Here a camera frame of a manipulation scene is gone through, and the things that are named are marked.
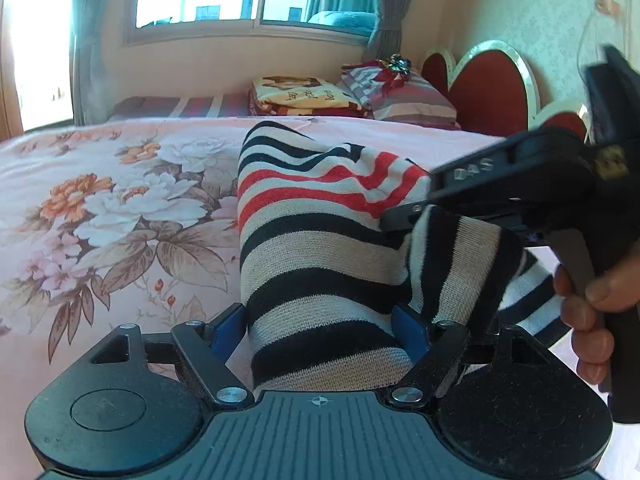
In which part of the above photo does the red folded cloth with bow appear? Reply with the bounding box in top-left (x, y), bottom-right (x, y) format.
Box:
top-left (342, 53), bottom-right (412, 92)

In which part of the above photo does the person's right hand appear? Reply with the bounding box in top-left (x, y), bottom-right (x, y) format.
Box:
top-left (553, 244), bottom-right (640, 385)

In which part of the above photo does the red heart-shaped headboard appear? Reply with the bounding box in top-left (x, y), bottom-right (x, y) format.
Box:
top-left (421, 40), bottom-right (591, 140)

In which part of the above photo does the brown wooden door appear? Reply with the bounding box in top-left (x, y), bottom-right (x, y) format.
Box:
top-left (0, 0), bottom-right (24, 141)

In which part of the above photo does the grey right curtain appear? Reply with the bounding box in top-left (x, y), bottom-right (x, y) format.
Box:
top-left (362, 0), bottom-right (412, 61)

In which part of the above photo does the yellow red folded blanket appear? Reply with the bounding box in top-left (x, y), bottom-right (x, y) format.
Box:
top-left (248, 76), bottom-right (369, 118)

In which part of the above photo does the striped pillow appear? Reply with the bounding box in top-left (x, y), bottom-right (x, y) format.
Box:
top-left (341, 68), bottom-right (459, 130)

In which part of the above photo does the grey curtain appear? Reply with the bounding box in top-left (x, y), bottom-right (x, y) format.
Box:
top-left (70, 0), bottom-right (114, 126)
top-left (362, 0), bottom-right (412, 61)

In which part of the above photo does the window with white frame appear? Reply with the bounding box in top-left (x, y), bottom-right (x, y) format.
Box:
top-left (126, 0), bottom-right (378, 46)

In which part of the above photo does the pink floral bed sheet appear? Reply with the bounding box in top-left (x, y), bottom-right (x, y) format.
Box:
top-left (0, 115), bottom-right (612, 480)

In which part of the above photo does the grey left curtain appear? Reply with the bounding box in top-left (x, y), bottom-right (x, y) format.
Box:
top-left (70, 0), bottom-right (114, 126)

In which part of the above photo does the striped knit sweater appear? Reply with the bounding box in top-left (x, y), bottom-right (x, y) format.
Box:
top-left (238, 122), bottom-right (567, 391)

